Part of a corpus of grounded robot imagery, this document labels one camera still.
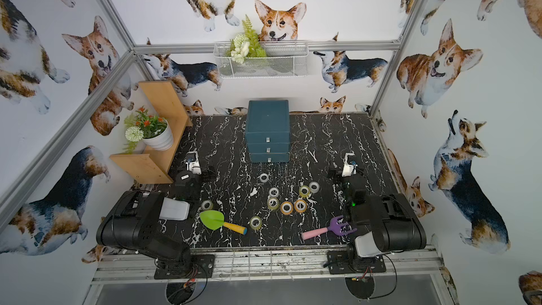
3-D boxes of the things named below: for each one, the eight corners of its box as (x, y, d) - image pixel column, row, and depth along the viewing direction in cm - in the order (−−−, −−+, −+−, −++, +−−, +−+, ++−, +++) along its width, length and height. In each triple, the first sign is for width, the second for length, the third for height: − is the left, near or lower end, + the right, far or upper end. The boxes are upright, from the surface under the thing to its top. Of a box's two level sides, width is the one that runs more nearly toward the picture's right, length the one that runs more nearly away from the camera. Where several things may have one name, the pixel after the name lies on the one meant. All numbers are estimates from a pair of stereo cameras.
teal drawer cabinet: (250, 166, 103) (243, 136, 85) (254, 131, 117) (249, 99, 99) (289, 166, 103) (289, 136, 85) (288, 131, 117) (289, 99, 99)
